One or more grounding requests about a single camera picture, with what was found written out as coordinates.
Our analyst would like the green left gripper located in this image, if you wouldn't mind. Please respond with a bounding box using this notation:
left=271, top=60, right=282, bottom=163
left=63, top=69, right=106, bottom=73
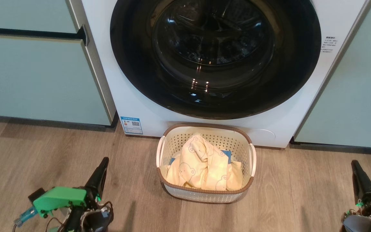
left=33, top=157, right=109, bottom=219

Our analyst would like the yellow bear-print garment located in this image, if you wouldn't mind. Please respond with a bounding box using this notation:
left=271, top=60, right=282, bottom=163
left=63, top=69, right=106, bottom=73
left=166, top=134, right=243, bottom=191

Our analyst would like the blue garment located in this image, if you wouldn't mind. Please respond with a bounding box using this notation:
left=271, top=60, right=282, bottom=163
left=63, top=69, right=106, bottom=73
left=169, top=150, right=233, bottom=165

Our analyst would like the black round glass washer door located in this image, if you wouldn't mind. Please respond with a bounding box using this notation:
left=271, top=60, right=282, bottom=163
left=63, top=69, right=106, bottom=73
left=110, top=0, right=322, bottom=120

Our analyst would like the white front-load washing machine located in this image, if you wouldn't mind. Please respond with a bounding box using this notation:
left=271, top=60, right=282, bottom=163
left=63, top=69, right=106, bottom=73
left=81, top=0, right=371, bottom=149

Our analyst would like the blue energy label sticker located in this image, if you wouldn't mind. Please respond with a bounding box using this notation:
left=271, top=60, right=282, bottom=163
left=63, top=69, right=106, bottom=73
left=120, top=116, right=143, bottom=135

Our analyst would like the cream laundry basket brown rim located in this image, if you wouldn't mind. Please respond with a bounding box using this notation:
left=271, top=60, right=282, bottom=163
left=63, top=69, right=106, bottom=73
left=156, top=122, right=257, bottom=204

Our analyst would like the small printed text sticker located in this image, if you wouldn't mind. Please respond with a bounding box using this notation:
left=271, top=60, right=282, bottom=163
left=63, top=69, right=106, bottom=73
left=321, top=35, right=339, bottom=57

